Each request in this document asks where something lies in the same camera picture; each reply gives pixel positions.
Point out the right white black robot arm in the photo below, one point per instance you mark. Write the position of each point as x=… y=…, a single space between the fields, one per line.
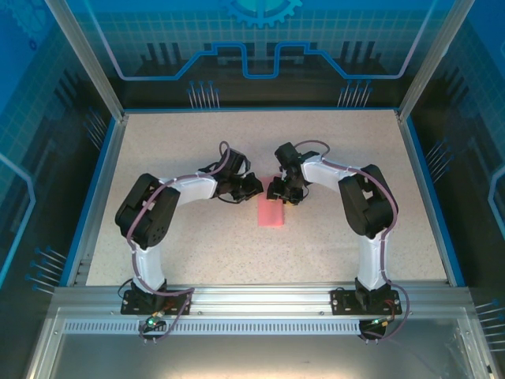
x=323 y=173

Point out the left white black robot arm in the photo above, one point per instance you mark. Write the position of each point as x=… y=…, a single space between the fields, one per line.
x=189 y=189

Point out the blue printed gear panel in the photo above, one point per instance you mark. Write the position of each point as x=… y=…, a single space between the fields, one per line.
x=252 y=23

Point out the small connector board with LED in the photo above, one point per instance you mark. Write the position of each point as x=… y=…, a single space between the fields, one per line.
x=380 y=323
x=152 y=323

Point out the grey metal tray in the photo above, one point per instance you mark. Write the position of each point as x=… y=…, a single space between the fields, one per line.
x=256 y=359

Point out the blue printed side panel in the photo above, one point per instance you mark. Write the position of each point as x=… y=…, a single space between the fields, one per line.
x=23 y=118
x=481 y=118

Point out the wide aluminium frame rail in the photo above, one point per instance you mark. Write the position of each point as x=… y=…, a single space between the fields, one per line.
x=256 y=296

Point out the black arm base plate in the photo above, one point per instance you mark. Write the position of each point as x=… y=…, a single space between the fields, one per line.
x=339 y=304
x=130 y=306

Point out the aluminium side rail blue trim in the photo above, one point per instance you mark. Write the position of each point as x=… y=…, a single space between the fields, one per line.
x=414 y=158
x=111 y=158

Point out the aluminium frame post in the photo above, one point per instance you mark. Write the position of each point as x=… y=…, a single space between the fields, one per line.
x=434 y=59
x=84 y=59

